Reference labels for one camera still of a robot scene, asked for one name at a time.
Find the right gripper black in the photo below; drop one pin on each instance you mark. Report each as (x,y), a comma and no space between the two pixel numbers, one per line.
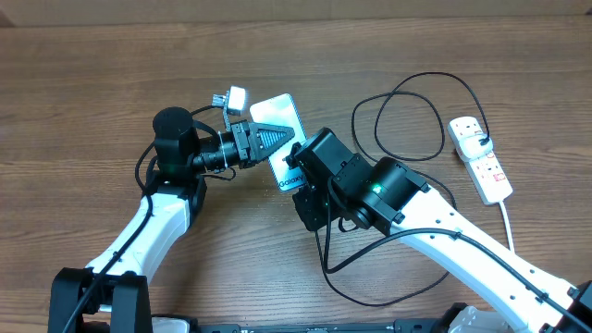
(308,200)

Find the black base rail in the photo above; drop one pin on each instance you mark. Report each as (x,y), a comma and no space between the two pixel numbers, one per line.
(296,327)

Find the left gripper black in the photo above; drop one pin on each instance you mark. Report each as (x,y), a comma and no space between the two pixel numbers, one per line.
(249,142)

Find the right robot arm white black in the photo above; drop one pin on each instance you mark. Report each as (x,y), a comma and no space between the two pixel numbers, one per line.
(399,203)

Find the white charger adapter plug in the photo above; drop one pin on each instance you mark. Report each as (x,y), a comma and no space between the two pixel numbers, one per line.
(474,146)

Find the blue Galaxy S24+ smartphone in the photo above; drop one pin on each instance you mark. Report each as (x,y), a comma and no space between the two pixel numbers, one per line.
(280,112)

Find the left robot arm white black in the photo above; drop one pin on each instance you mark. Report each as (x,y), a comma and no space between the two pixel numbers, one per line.
(111,293)

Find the white power strip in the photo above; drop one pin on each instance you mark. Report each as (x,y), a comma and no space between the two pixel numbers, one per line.
(486,172)

